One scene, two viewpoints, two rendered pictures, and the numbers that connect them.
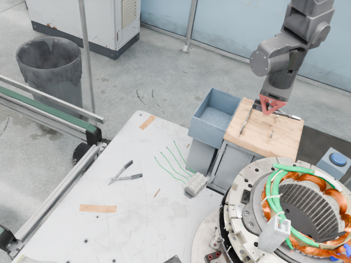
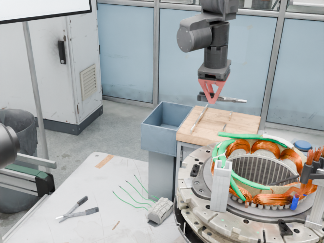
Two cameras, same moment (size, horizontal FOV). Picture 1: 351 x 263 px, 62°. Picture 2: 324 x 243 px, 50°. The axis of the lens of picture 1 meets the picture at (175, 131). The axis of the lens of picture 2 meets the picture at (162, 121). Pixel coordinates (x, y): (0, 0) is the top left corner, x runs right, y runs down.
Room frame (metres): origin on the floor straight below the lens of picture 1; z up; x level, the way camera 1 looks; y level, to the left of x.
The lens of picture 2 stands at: (-0.22, -0.13, 1.51)
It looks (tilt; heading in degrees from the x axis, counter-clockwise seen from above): 27 degrees down; 2
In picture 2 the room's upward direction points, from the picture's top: 1 degrees clockwise
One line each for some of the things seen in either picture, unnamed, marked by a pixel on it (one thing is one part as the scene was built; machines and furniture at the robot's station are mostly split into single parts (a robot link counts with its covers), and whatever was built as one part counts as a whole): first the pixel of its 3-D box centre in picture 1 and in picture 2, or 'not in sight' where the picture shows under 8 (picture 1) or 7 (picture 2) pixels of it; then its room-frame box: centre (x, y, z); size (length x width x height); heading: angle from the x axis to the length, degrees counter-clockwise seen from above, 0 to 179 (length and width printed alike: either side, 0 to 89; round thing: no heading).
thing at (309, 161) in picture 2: not in sight; (310, 156); (0.21, -0.33, 1.24); 0.01 x 0.01 x 0.03
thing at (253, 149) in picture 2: (313, 182); (265, 149); (0.41, -0.33, 1.12); 0.06 x 0.02 x 0.04; 76
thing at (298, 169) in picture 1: (304, 172); (252, 138); (0.41, -0.30, 1.15); 0.15 x 0.04 x 0.02; 76
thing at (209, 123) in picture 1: (208, 138); (167, 155); (0.68, -0.12, 0.92); 0.17 x 0.11 x 0.28; 162
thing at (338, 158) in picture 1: (338, 158); (303, 144); (0.58, -0.48, 1.04); 0.04 x 0.04 x 0.01
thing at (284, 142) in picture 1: (265, 129); (220, 128); (0.63, -0.26, 1.05); 0.20 x 0.19 x 0.02; 72
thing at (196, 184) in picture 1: (196, 184); (160, 210); (0.57, -0.10, 0.80); 0.10 x 0.05 x 0.04; 148
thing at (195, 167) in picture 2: (245, 195); (195, 169); (0.36, -0.18, 1.10); 0.03 x 0.01 x 0.01; 166
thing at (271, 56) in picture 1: (285, 45); (205, 21); (0.57, -0.19, 1.36); 0.11 x 0.09 x 0.12; 127
